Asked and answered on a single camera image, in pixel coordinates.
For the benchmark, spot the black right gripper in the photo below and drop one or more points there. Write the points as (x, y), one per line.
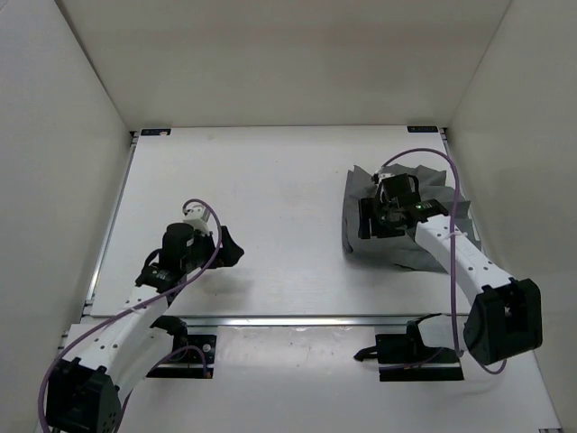
(376, 230)

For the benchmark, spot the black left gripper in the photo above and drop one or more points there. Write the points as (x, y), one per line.
(232, 252)

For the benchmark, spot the grey pleated skirt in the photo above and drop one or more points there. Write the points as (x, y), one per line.
(399, 250)

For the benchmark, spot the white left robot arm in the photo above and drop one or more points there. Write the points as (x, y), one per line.
(88, 392)

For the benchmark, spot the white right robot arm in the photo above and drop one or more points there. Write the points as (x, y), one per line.
(505, 319)

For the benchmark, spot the blue label right corner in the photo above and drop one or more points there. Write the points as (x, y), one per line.
(422, 129)

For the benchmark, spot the blue label corner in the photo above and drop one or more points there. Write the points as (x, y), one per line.
(422, 129)
(155, 132)

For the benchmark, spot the blue label left corner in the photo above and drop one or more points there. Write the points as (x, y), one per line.
(155, 132)

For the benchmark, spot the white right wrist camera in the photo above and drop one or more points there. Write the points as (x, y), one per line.
(379, 175)

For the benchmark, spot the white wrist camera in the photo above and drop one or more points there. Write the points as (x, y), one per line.
(379, 175)
(197, 216)

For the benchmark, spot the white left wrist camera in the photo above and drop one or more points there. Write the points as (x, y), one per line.
(197, 216)

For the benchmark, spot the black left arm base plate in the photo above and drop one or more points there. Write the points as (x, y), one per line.
(195, 363)

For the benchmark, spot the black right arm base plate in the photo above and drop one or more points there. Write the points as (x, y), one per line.
(405, 358)

